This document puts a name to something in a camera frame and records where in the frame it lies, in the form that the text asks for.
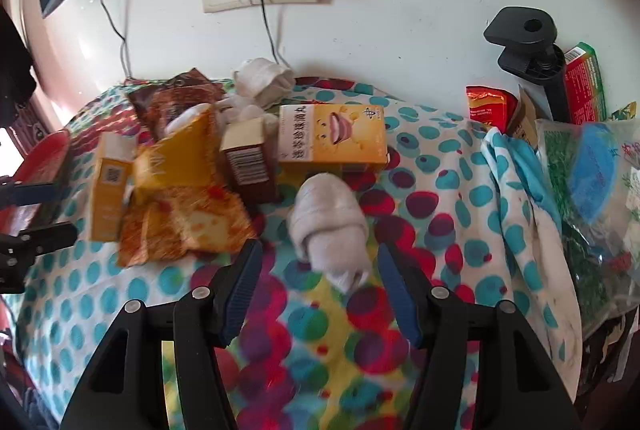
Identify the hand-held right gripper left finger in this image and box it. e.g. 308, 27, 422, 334
60, 237, 264, 430

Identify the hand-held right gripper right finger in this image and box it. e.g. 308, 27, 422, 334
376, 241, 583, 430

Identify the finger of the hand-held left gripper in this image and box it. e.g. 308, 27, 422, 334
0, 177, 63, 211
0, 221, 78, 295

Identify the narrow yellow box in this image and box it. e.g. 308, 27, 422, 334
89, 131, 138, 243

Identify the yellow snack packet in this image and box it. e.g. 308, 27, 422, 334
132, 113, 226, 206
117, 187, 258, 268

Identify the white sock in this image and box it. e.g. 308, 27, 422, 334
232, 58, 296, 108
287, 173, 373, 296

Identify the small brown yellow box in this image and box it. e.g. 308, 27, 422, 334
220, 117, 278, 206

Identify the brown snack packet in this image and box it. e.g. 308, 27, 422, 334
125, 68, 223, 141

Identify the large yellow medicine box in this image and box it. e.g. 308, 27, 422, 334
277, 103, 393, 173

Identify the polka dot blanket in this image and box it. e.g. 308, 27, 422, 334
15, 78, 586, 430

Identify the clear plastic bag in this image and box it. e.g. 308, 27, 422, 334
535, 115, 640, 336

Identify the red snack packet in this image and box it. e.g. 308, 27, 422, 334
465, 85, 521, 133

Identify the brown cardboard piece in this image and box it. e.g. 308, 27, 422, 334
507, 85, 541, 146

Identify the blue round lid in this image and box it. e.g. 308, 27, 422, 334
570, 123, 626, 223

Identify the green red box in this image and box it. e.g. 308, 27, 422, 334
562, 41, 608, 126

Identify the black clamp stand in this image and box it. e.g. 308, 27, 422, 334
482, 5, 573, 123

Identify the grey television cable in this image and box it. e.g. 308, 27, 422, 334
100, 0, 131, 80

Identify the adapter cable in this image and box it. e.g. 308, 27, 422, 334
252, 0, 291, 71

